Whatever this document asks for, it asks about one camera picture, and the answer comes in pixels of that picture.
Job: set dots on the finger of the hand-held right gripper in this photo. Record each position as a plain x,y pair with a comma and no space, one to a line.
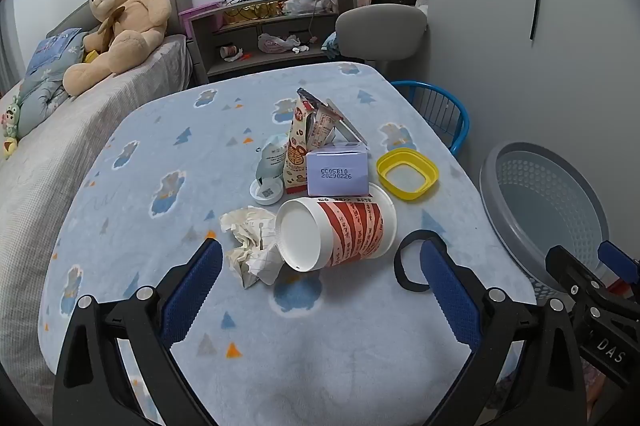
570,271
620,258

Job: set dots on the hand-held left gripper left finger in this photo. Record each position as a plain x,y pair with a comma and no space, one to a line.
192,291

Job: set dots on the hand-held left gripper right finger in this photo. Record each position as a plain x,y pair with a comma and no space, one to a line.
447,291

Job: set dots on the grey perforated plastic basket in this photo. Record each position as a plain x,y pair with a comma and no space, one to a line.
545,201

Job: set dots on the red and white paper cup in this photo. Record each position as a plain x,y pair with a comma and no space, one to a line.
355,231

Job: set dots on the purple cardboard box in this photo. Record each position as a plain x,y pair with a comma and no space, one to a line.
337,173

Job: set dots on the red and white snack packet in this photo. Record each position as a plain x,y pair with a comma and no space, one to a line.
300,150

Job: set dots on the person's right forearm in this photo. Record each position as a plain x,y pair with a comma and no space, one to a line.
600,386

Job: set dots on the black hair band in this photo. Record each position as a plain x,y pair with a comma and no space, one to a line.
400,273

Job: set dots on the crumpled white paper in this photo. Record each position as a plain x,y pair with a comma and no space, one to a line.
247,236

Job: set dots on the small white round cap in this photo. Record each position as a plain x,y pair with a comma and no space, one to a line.
265,193

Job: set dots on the pale blue soft packet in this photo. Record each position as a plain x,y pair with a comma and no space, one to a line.
272,155

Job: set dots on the bed with grey cover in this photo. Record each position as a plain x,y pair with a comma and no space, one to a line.
50,176

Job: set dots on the blue metal child chair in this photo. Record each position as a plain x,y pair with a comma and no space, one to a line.
440,105

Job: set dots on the small yellow plush toy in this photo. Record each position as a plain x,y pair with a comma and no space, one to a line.
9,146

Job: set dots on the small cup on shelf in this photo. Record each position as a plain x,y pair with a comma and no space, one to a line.
230,52

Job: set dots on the grey shelf unit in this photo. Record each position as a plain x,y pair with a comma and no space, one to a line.
280,58

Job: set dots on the small green plush toy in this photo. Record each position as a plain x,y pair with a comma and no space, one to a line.
12,115

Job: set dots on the pink and white plastic bag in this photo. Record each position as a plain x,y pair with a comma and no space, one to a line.
275,44

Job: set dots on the grey swivel chair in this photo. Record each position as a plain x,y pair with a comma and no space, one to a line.
380,30

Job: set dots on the blue printed pillow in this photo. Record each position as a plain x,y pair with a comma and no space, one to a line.
55,50

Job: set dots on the pink plastic box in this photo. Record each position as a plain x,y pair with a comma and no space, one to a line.
200,13

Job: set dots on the white wardrobe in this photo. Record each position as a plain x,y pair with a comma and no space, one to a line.
480,5

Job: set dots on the large beige teddy bear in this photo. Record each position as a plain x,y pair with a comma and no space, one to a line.
130,15

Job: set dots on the gold wrapped items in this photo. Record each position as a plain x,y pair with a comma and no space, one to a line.
250,11

